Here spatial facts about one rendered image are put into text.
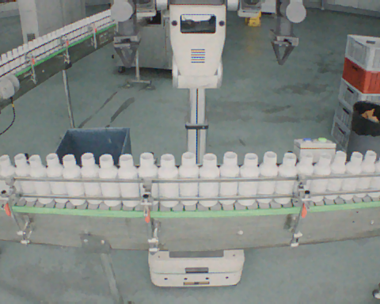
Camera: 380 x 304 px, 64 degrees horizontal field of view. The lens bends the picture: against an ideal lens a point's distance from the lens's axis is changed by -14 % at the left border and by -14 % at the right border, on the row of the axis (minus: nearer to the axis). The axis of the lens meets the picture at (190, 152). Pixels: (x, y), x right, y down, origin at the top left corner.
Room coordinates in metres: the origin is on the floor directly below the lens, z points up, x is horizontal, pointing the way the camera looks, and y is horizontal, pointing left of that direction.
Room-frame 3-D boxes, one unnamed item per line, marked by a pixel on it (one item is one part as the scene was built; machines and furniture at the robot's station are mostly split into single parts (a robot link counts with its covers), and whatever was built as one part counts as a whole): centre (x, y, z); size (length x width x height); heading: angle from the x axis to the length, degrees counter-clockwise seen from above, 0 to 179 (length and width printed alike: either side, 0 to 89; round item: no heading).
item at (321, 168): (0.82, -0.41, 1.08); 0.06 x 0.06 x 0.17
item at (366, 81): (2.80, -1.80, 0.78); 0.61 x 0.41 x 0.22; 98
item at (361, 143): (2.25, -1.54, 0.32); 0.45 x 0.45 x 0.64
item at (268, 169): (0.82, -0.23, 1.08); 0.06 x 0.06 x 0.17
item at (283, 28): (0.97, -0.27, 1.51); 0.10 x 0.07 x 0.07; 0
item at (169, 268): (1.46, -0.03, 0.24); 0.68 x 0.53 x 0.41; 1
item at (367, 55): (2.79, -1.79, 1.00); 0.61 x 0.41 x 0.22; 98
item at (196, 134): (1.47, -0.03, 0.74); 0.11 x 0.11 x 0.40; 1
